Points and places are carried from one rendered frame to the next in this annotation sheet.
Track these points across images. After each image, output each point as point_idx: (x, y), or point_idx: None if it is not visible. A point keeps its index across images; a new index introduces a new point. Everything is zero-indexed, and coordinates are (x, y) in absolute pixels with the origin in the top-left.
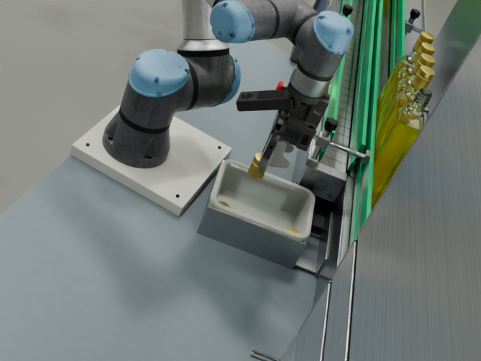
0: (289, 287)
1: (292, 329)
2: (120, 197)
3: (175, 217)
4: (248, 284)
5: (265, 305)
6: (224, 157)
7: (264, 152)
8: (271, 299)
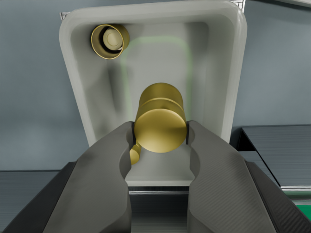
0: (87, 147)
1: (36, 156)
2: None
3: None
4: (56, 107)
5: (41, 129)
6: (306, 1)
7: (46, 185)
8: (56, 133)
